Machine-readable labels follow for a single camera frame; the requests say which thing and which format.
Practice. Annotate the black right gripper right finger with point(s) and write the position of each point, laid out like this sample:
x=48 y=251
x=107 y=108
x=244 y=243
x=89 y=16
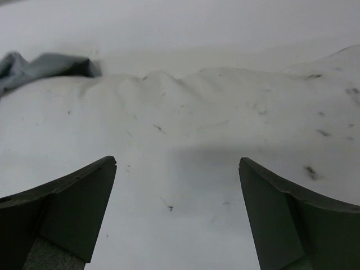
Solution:
x=294 y=227

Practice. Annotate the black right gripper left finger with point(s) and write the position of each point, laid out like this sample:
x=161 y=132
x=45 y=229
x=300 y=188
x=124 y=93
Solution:
x=56 y=225

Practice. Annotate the grey pillowcase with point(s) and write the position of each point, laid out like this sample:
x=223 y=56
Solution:
x=16 y=71

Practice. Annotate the white pillow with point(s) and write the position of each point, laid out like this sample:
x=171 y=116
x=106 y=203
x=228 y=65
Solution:
x=177 y=201

